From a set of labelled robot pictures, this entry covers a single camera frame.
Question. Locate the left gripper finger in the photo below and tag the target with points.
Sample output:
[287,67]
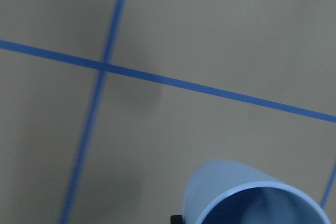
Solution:
[176,219]

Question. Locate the blue plastic cup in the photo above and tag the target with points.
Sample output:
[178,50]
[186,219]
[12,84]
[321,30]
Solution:
[230,192]

